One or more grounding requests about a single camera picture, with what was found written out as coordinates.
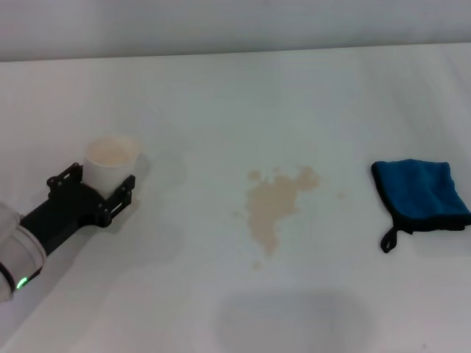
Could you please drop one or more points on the brown water stain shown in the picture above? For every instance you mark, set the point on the brown water stain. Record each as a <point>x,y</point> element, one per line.
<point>266,206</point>

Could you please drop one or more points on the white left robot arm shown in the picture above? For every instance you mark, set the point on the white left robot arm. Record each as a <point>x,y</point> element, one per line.
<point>16,253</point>

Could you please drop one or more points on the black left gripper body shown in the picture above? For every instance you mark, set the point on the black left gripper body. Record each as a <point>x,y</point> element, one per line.
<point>62,213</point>

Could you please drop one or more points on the blue rag with black trim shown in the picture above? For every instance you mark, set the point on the blue rag with black trim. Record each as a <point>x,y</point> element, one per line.
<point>419,191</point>

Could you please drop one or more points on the white paper cup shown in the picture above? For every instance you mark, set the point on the white paper cup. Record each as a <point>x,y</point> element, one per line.
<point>108,165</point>

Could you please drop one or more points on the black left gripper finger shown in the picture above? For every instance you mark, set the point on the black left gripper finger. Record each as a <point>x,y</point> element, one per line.
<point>64,176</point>
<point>119,198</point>

